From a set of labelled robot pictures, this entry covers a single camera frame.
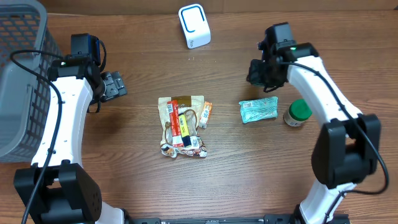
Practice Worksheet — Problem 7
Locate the red snack bar packet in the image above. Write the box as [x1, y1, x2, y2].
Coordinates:
[167, 100, 183, 147]

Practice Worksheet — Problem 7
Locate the green lid jar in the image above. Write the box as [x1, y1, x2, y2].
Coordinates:
[283, 99, 312, 127]

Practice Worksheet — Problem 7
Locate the yellow black marker pen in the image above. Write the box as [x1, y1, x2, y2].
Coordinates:
[178, 113, 192, 147]

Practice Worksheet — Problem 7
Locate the white barcode scanner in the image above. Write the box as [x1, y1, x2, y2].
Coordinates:
[178, 3, 211, 49]

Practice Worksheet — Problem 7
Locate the beige snack pouch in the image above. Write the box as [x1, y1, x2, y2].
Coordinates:
[158, 96, 207, 158]

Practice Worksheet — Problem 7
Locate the grey plastic basket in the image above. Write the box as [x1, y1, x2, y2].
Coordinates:
[1, 0, 61, 163]

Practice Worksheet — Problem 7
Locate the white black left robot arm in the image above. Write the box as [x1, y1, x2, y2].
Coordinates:
[14, 56, 132, 223]

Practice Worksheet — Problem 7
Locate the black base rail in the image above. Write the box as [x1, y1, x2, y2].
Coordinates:
[124, 212, 351, 224]

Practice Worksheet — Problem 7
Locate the orange tissue packet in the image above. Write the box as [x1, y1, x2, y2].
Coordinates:
[198, 101, 213, 129]

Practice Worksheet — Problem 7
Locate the teal tissue packet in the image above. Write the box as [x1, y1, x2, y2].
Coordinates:
[239, 96, 278, 123]

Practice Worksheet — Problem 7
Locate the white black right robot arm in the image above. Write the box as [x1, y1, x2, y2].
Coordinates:
[246, 39, 386, 223]

